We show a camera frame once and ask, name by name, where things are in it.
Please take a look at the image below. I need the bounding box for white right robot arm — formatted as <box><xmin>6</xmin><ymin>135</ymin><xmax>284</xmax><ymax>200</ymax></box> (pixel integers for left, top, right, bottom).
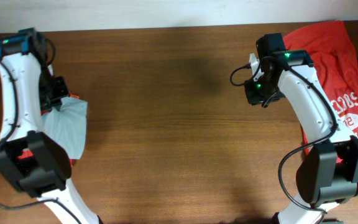
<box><xmin>244</xmin><ymin>33</ymin><xmax>358</xmax><ymax>223</ymax></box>

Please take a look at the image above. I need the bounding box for folded red t-shirt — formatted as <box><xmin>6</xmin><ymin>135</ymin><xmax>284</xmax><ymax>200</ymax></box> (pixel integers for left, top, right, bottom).
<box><xmin>16</xmin><ymin>93</ymin><xmax>80</xmax><ymax>167</ymax></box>

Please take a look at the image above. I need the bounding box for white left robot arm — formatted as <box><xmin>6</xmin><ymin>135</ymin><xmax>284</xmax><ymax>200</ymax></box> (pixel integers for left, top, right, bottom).
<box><xmin>0</xmin><ymin>28</ymin><xmax>101</xmax><ymax>223</ymax></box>

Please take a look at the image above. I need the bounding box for light blue t-shirt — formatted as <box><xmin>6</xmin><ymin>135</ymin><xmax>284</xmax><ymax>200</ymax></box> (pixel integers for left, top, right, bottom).
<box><xmin>42</xmin><ymin>96</ymin><xmax>88</xmax><ymax>160</ymax></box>

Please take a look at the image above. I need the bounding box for red printed t-shirt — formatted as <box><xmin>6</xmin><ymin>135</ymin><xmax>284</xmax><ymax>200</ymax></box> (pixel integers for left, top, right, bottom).
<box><xmin>284</xmin><ymin>21</ymin><xmax>358</xmax><ymax>137</ymax></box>

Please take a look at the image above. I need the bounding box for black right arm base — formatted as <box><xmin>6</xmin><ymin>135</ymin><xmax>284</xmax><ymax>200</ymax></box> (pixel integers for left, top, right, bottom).
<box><xmin>269</xmin><ymin>212</ymin><xmax>344</xmax><ymax>224</ymax></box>

